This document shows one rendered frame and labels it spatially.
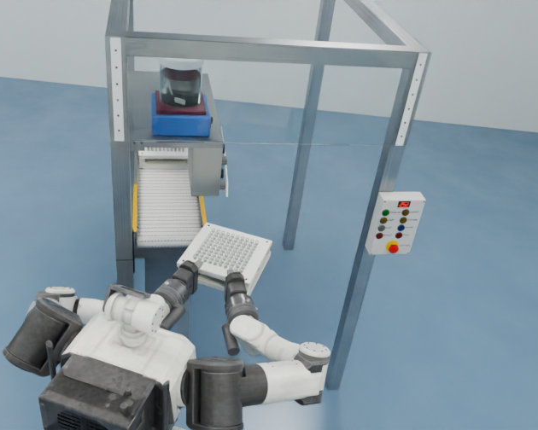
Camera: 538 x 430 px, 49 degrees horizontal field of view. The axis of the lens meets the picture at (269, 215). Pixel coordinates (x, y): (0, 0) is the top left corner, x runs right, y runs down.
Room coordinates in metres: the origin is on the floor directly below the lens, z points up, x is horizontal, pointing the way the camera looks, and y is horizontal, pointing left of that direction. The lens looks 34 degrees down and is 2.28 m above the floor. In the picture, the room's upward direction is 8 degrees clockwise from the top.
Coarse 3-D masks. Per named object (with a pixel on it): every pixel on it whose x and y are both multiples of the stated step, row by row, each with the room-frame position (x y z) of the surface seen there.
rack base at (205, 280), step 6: (270, 252) 1.60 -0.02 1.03; (264, 264) 1.53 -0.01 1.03; (258, 270) 1.49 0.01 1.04; (198, 276) 1.42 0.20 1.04; (204, 276) 1.42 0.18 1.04; (210, 276) 1.43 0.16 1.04; (258, 276) 1.47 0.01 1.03; (198, 282) 1.40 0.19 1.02; (204, 282) 1.40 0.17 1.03; (210, 282) 1.40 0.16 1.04; (216, 282) 1.40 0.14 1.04; (222, 282) 1.40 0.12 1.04; (252, 282) 1.42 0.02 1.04; (222, 288) 1.38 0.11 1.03; (252, 288) 1.41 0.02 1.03
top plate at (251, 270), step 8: (208, 224) 1.64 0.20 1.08; (200, 232) 1.59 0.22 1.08; (208, 232) 1.60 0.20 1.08; (232, 232) 1.62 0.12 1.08; (240, 232) 1.62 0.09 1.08; (200, 240) 1.55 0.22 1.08; (232, 240) 1.57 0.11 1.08; (256, 240) 1.59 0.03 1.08; (264, 240) 1.60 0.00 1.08; (192, 248) 1.50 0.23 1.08; (208, 248) 1.51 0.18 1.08; (232, 248) 1.53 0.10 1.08; (256, 248) 1.55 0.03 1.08; (264, 248) 1.55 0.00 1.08; (184, 256) 1.45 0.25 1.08; (192, 256) 1.46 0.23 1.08; (216, 256) 1.48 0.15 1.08; (240, 256) 1.49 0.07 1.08; (256, 256) 1.50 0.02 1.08; (264, 256) 1.51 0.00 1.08; (208, 264) 1.43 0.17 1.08; (248, 264) 1.45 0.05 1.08; (256, 264) 1.46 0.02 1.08; (200, 272) 1.40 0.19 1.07; (208, 272) 1.40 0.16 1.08; (216, 272) 1.40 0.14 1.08; (224, 272) 1.40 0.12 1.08; (248, 272) 1.42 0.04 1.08; (256, 272) 1.44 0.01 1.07; (224, 280) 1.38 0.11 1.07; (248, 280) 1.38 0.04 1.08
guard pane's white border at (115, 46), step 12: (120, 48) 1.67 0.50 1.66; (120, 60) 1.67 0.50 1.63; (420, 60) 1.90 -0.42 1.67; (120, 72) 1.66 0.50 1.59; (420, 72) 1.90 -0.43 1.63; (120, 84) 1.66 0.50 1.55; (120, 96) 1.66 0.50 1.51; (408, 96) 1.90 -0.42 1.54; (120, 108) 1.66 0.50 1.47; (408, 108) 1.90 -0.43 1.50; (120, 120) 1.66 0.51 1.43; (408, 120) 1.90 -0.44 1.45; (120, 132) 1.66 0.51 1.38; (396, 144) 1.90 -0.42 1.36
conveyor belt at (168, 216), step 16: (144, 176) 2.22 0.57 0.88; (160, 176) 2.23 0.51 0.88; (176, 176) 2.25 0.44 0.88; (144, 192) 2.09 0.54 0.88; (160, 192) 2.10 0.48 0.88; (176, 192) 2.12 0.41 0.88; (144, 208) 1.97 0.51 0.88; (160, 208) 1.98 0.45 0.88; (176, 208) 2.00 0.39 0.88; (192, 208) 2.01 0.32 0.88; (144, 224) 1.86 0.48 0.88; (160, 224) 1.87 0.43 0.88; (176, 224) 1.88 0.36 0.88; (192, 224) 1.90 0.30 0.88; (144, 240) 1.77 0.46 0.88; (160, 240) 1.78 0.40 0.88; (176, 240) 1.80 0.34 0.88; (192, 240) 1.81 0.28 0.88
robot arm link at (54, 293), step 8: (48, 288) 1.16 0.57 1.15; (56, 288) 1.16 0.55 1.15; (64, 288) 1.18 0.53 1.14; (72, 288) 1.19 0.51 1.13; (40, 296) 1.11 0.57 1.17; (48, 296) 1.11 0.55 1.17; (56, 296) 1.12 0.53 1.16; (64, 296) 1.14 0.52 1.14; (72, 296) 1.16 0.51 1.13; (32, 304) 1.07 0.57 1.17
